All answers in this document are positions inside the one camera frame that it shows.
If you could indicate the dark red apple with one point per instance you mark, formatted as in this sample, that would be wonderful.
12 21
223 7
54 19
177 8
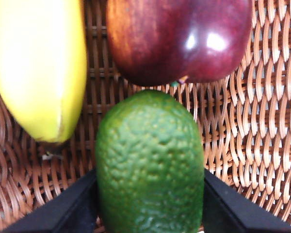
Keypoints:
174 38

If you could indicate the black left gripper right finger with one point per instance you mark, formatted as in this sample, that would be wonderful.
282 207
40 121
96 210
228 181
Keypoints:
232 213

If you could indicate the green avocado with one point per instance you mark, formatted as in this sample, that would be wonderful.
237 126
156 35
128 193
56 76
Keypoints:
150 165

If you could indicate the yellow banana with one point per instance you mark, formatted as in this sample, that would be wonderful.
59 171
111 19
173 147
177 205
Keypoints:
38 60

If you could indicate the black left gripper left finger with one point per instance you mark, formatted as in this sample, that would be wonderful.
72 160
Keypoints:
70 211

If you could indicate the brown wicker basket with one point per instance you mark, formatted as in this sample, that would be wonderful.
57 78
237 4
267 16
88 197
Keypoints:
257 121

